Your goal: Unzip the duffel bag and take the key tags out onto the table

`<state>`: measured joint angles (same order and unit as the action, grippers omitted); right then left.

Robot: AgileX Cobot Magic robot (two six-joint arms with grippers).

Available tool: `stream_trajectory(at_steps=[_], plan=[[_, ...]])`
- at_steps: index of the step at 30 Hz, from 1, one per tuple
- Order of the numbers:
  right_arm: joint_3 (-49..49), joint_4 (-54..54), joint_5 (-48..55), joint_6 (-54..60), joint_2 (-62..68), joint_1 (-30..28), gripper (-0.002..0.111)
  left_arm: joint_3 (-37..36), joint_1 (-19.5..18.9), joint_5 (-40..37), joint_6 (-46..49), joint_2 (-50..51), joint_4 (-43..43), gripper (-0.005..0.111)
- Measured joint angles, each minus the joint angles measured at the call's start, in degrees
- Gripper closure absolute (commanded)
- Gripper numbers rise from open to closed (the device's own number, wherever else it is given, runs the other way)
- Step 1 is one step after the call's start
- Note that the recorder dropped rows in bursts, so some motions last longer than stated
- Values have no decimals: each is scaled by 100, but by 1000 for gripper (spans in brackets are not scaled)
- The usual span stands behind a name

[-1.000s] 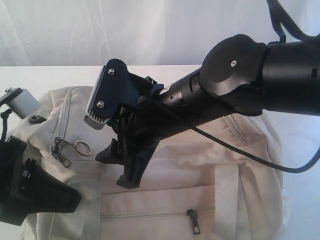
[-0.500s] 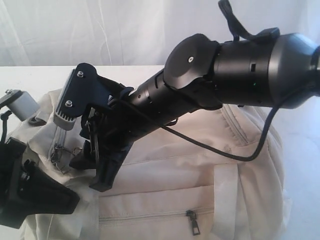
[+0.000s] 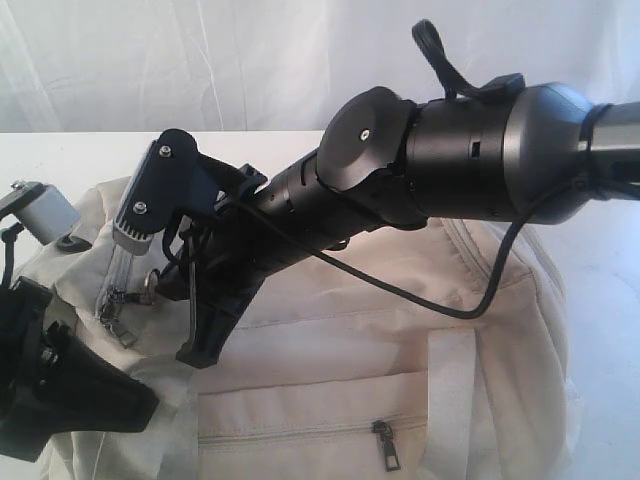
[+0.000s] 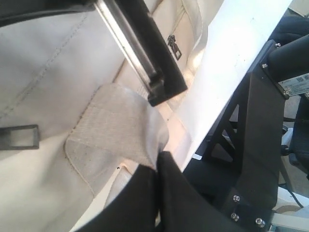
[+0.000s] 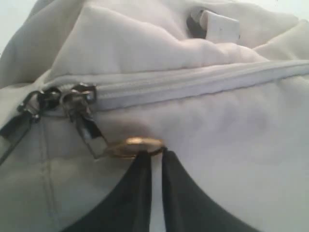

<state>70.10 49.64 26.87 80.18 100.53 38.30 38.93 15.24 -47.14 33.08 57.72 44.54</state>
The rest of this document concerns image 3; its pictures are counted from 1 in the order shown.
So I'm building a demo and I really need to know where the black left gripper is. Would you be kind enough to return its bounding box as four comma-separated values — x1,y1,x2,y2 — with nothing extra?
1,277,159,462

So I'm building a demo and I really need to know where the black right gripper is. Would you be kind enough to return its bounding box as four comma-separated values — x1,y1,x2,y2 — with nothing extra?
159,164,311,370

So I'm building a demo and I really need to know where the metal key ring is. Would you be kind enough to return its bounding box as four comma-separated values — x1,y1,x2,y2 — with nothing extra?
130,277,162,306

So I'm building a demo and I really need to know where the beige duffel bag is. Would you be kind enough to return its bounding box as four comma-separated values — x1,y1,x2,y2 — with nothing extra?
21,179,580,479

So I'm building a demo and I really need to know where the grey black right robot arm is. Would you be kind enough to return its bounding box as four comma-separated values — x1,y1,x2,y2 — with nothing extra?
159,84,639,369

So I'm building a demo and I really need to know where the white backdrop curtain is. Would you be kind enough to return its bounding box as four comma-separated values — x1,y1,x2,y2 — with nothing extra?
1,1,639,132

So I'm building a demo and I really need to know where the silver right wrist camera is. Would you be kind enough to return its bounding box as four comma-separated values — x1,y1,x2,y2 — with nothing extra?
113,129,199,256

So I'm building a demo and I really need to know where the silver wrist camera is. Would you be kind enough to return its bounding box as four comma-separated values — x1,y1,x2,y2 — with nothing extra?
1,180,80,245
113,129,199,256

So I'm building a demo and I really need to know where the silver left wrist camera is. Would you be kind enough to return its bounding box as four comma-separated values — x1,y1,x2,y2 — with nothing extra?
1,180,80,245

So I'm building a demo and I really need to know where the black camera cable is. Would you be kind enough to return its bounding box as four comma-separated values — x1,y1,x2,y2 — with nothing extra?
159,184,591,321

